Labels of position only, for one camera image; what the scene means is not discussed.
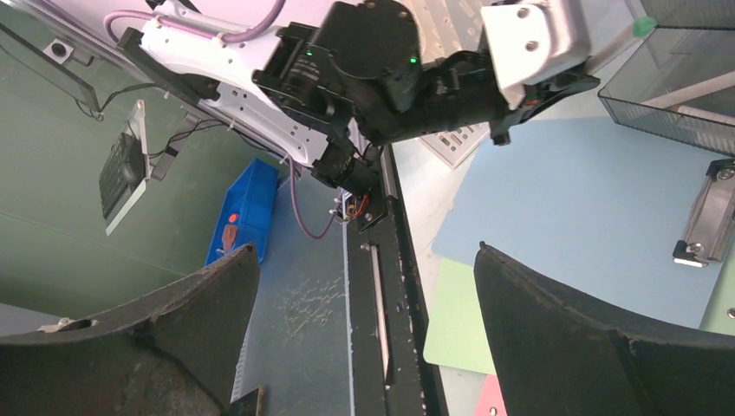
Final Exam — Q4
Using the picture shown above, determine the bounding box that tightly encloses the green clipboard sheet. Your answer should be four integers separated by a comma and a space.
424, 240, 723, 374

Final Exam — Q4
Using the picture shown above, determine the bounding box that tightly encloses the pink clipboard sheet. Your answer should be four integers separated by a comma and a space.
474, 374, 507, 416

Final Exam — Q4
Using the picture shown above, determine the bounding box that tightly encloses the metal clipboard clip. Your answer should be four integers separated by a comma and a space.
673, 159, 734, 268

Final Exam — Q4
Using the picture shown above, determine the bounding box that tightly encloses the white plastic file rack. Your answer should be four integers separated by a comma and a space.
401, 0, 489, 169

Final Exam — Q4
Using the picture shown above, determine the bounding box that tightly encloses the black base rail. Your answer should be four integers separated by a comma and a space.
345, 146, 448, 415

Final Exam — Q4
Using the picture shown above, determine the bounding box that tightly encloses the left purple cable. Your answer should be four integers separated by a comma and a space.
103, 0, 340, 241

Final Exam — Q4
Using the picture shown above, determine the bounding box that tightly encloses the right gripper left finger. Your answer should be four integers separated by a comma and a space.
1, 244, 260, 415

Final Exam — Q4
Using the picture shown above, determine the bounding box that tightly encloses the light green cap marker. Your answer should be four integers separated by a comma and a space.
584, 16, 658, 75

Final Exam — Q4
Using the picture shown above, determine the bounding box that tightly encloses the blue plastic bin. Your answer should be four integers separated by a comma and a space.
205, 159, 278, 265

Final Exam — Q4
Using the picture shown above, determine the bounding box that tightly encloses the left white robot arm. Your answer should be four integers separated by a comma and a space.
103, 1, 600, 196

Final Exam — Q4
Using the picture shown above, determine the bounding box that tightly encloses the clear plastic drawer box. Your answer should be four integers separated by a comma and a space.
598, 1, 734, 157

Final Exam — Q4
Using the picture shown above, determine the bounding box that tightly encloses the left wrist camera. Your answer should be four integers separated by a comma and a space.
480, 0, 591, 110

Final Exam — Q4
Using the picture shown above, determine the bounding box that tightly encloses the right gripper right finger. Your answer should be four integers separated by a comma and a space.
474, 244, 734, 415

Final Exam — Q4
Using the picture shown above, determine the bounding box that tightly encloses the white black keyboard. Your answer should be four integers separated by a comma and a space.
98, 100, 153, 236

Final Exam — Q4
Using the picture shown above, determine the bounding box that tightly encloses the blue clipboard sheet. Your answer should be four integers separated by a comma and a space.
433, 117, 720, 328

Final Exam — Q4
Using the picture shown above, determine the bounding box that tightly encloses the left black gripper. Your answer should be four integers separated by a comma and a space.
367, 49, 600, 145

